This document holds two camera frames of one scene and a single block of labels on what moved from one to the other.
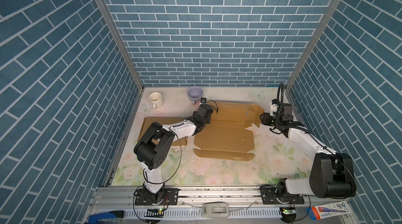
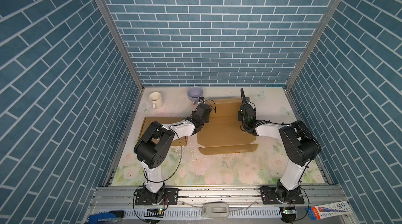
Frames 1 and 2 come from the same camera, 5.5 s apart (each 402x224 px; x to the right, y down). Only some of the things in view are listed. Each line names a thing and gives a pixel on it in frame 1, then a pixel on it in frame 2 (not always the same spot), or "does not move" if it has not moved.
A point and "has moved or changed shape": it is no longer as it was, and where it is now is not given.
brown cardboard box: (163, 121) does not move
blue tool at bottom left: (112, 216) does not move
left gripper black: (208, 119) does not move
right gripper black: (265, 118) -> (239, 115)
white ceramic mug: (156, 98) does not move
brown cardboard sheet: (227, 137) has moved or changed shape
